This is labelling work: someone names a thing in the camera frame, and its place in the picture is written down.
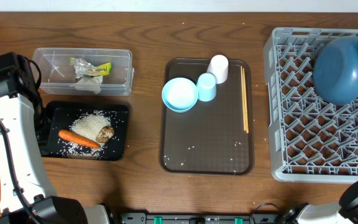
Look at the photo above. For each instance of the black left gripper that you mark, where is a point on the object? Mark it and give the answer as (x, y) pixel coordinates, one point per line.
(41, 134)

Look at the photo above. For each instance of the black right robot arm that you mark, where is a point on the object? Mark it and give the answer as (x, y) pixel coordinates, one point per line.
(346, 205)

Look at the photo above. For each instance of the white rice pile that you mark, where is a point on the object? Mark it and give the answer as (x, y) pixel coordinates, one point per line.
(88, 123)

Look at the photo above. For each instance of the yellow green snack wrapper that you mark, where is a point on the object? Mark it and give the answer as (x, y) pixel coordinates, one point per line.
(84, 68)

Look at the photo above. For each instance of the dark blue plate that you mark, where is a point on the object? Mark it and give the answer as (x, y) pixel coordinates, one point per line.
(335, 72)

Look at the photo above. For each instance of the brown food scrap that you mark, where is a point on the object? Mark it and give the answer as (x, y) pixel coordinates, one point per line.
(105, 134)

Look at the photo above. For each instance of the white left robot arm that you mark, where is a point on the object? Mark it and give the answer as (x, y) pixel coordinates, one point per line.
(27, 195)

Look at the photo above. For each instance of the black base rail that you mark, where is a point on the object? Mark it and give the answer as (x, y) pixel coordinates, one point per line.
(142, 218)

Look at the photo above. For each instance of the dark brown serving tray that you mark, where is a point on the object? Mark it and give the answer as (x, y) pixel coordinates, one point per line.
(210, 138)

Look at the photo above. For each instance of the grey dishwasher rack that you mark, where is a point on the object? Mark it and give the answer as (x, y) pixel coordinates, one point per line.
(289, 56)

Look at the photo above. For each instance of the wooden chopstick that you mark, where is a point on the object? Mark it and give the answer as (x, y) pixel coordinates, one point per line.
(244, 104)
(246, 99)

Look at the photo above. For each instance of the white napkin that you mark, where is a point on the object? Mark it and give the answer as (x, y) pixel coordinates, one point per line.
(88, 83)

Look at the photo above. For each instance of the pink plastic cup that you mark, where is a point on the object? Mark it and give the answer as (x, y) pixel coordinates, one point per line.
(218, 66)

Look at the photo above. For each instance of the light blue plastic bowl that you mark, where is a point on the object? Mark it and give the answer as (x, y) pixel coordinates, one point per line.
(180, 94)

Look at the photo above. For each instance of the clear plastic bin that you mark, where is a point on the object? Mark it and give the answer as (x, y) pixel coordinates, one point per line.
(57, 77)

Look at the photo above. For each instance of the black food waste tray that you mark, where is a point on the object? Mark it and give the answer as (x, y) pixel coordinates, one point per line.
(53, 107)

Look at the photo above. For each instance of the light blue plastic cup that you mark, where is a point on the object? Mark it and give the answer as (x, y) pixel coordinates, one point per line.
(206, 86)

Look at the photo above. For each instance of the orange carrot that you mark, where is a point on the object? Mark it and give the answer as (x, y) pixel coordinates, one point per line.
(77, 139)

